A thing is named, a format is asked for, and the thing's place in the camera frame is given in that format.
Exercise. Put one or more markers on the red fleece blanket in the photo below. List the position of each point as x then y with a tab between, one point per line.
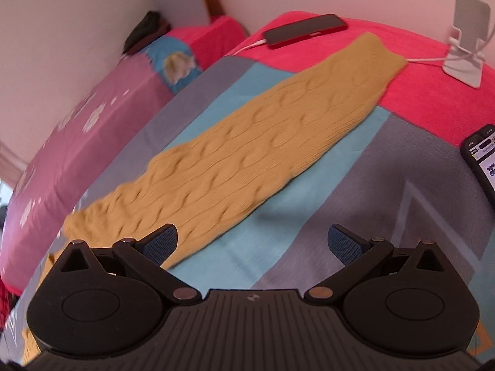
422	93

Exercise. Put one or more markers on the white phone stand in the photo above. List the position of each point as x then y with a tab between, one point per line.
469	34

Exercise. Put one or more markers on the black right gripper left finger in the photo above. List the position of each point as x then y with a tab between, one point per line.
103	302

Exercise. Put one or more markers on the black smartphone lit screen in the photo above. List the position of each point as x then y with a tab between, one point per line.
478	151

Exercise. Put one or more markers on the mustard cable-knit sweater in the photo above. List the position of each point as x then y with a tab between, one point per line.
211	183

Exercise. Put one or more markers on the red smartphone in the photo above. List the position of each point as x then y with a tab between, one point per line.
295	32

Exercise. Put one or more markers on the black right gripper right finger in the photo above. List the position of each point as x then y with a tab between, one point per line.
409	303

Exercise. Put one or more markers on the pink floral bed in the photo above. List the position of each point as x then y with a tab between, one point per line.
88	139

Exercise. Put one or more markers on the grey and blue bedsheet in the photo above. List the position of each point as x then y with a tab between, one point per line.
387	178

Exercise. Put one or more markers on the dark folded clothes pile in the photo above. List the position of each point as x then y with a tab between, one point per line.
150	28

